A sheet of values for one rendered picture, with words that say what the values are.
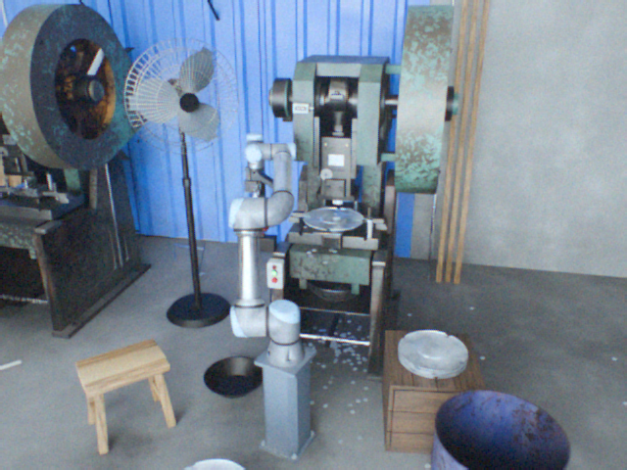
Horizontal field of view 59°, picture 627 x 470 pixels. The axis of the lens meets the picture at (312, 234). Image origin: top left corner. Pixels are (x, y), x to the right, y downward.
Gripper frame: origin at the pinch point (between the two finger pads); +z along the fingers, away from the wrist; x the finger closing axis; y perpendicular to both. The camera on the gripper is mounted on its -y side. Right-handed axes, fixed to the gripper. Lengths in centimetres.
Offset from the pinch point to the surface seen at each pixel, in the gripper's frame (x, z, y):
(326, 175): -13.4, -13.9, -28.3
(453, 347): 25, 47, -93
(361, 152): -11, -27, -45
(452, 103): -18, -49, -83
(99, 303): -25, 82, 117
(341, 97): -14, -51, -35
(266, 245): 2.8, 17.9, -2.7
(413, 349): 31, 47, -77
